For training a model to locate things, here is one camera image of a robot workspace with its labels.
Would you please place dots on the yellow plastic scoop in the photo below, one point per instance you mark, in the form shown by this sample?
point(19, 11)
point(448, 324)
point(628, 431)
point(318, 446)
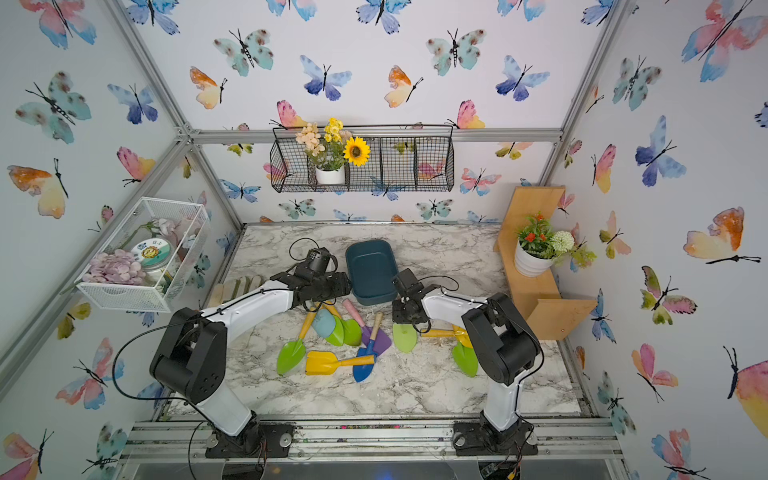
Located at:
point(325, 363)

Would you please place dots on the green shovel wooden handle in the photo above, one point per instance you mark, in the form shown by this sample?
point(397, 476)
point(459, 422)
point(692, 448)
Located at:
point(404, 337)

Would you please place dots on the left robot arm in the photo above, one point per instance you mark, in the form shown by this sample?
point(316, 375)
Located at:
point(191, 357)

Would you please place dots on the pink artificial flowers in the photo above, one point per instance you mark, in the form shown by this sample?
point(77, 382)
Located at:
point(117, 268)

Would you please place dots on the green trowel yellow foam handle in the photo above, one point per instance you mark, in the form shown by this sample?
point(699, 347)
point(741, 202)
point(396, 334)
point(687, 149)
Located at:
point(294, 351)

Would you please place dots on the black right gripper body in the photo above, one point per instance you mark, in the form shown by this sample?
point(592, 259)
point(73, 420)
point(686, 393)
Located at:
point(399, 312)

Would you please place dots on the teal plastic storage box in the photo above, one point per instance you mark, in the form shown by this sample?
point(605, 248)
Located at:
point(371, 268)

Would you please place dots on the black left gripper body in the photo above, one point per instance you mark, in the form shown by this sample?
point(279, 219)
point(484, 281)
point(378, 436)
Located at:
point(329, 288)

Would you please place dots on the white wire side basket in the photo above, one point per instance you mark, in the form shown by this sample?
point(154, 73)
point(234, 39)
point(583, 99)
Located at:
point(186, 226)

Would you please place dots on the black wire wall basket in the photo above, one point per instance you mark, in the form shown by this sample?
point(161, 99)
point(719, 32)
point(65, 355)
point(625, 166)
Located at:
point(395, 159)

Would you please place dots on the blue shovel wooden handle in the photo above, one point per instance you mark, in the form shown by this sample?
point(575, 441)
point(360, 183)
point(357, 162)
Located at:
point(366, 357)

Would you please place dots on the round green tin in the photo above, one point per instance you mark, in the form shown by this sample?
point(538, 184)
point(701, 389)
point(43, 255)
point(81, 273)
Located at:
point(152, 253)

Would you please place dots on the sunflower bouquet white pot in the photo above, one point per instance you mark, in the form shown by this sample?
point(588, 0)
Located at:
point(331, 150)

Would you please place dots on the light blue trowel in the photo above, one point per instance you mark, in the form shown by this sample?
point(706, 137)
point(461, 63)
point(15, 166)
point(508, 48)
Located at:
point(324, 323)

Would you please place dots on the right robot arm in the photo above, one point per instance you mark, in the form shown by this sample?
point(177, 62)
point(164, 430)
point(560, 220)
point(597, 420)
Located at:
point(503, 343)

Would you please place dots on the potted red flowers white pot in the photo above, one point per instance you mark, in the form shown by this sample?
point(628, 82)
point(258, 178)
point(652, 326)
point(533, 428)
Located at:
point(540, 246)

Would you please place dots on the wooden corner shelf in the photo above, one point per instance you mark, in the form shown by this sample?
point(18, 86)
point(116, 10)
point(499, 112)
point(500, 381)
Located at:
point(533, 288)

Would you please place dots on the purple shovel pink handle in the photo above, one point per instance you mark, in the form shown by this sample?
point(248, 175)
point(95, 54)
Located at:
point(382, 343)

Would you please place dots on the white and grey garden glove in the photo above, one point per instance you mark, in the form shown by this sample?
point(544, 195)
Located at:
point(232, 289)

